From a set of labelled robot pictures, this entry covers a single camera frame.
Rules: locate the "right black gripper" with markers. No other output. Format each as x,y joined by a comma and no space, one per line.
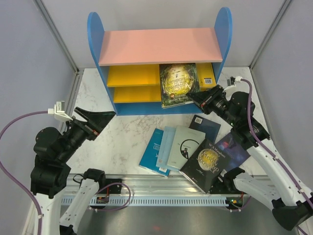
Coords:
205,99

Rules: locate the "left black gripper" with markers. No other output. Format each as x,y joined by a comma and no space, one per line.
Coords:
98,120

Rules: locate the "yellow book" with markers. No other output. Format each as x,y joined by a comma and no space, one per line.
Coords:
206,76

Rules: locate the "green Alice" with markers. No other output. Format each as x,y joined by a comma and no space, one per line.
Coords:
176,80

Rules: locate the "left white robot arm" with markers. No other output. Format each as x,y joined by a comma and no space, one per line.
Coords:
49,175

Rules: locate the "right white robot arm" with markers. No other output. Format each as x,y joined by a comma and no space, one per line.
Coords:
290,200

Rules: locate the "navy blue book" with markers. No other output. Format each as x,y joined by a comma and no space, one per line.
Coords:
209,127

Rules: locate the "pale grey Gatsby book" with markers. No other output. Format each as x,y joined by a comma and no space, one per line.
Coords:
185,142

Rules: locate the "light blue book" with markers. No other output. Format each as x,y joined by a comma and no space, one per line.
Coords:
165,148

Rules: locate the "dark purple blue book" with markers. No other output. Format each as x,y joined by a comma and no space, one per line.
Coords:
234,150

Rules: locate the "bright blue book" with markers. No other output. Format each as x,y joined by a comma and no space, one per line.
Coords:
149,158

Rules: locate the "black Moon and Sixpence book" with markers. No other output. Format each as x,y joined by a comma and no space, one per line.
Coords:
205,165

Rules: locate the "blue pink yellow bookshelf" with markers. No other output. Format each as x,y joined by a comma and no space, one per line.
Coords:
128,60

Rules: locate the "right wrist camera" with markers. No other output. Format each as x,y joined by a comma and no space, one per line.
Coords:
231,84

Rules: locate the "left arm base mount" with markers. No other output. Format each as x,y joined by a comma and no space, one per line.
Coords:
113,186

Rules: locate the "aluminium rail frame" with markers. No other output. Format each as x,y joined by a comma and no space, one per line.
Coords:
156,185

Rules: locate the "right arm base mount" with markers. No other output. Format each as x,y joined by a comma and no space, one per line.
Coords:
237,200

